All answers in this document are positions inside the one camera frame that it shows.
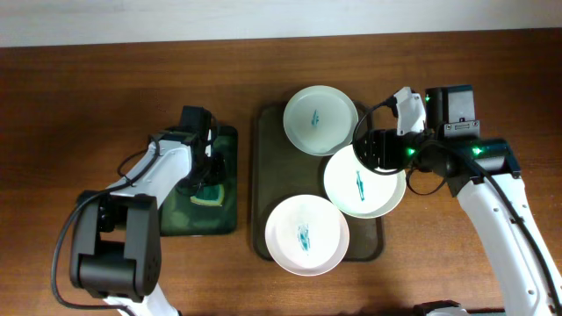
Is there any green yellow sponge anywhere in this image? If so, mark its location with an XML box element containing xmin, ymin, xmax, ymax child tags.
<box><xmin>190</xmin><ymin>184</ymin><xmax>225</xmax><ymax>207</ymax></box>

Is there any white plate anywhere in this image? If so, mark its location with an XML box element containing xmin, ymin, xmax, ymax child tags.
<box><xmin>264</xmin><ymin>195</ymin><xmax>350</xmax><ymax>277</ymax></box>
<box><xmin>323</xmin><ymin>145</ymin><xmax>407</xmax><ymax>219</ymax></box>
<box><xmin>283</xmin><ymin>85</ymin><xmax>358</xmax><ymax>156</ymax></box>

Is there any white plate top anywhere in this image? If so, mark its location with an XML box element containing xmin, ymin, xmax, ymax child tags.
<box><xmin>283</xmin><ymin>85</ymin><xmax>358</xmax><ymax>156</ymax></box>

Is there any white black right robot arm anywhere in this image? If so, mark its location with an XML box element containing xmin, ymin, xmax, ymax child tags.
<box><xmin>351</xmin><ymin>85</ymin><xmax>561</xmax><ymax>315</ymax></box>

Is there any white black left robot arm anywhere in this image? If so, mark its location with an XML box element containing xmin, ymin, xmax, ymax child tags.
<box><xmin>63</xmin><ymin>106</ymin><xmax>225</xmax><ymax>315</ymax></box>

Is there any small dark green tray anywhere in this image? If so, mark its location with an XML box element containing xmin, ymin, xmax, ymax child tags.
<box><xmin>160</xmin><ymin>126</ymin><xmax>238</xmax><ymax>237</ymax></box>

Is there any large dark brown tray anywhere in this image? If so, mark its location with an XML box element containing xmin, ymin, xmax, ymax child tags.
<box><xmin>250</xmin><ymin>102</ymin><xmax>385</xmax><ymax>262</ymax></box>

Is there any white plate bottom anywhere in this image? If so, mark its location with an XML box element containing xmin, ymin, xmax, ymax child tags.
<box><xmin>264</xmin><ymin>195</ymin><xmax>350</xmax><ymax>277</ymax></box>

